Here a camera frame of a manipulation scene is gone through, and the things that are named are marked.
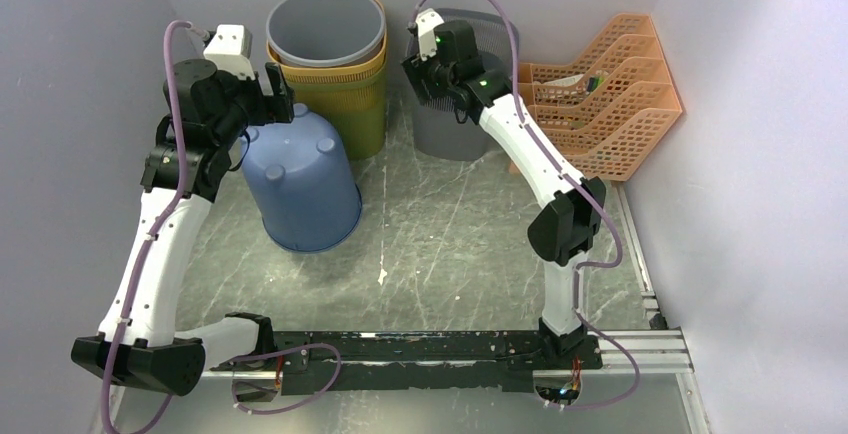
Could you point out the orange plastic file organizer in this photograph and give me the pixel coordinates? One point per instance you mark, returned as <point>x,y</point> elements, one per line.
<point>609,108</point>

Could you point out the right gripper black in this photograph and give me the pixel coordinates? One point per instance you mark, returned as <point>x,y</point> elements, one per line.
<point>419,72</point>

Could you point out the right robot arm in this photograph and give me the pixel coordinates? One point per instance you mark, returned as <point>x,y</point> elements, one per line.
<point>562,233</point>

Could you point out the dark grey mesh bin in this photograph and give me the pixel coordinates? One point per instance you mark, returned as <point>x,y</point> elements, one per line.
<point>436,131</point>

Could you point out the yellow mesh bin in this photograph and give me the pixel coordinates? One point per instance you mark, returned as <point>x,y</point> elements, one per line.
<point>341,74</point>

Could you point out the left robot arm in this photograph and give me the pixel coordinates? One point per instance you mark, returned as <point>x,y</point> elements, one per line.
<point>137,344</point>

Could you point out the aluminium rail frame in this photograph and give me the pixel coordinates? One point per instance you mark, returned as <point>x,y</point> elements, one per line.
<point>629,358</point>

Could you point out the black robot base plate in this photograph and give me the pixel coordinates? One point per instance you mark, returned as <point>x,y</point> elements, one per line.
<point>352,361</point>

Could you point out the light grey plastic bin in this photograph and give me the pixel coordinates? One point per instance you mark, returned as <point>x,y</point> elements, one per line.
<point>325,33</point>

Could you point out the blue plastic bin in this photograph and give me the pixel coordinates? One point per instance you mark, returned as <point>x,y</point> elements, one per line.
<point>301,180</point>

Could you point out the olive green mesh bin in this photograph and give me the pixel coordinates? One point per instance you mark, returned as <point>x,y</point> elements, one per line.
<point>356,109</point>

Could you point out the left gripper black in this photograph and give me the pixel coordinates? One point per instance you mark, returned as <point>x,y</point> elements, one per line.
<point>277,108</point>

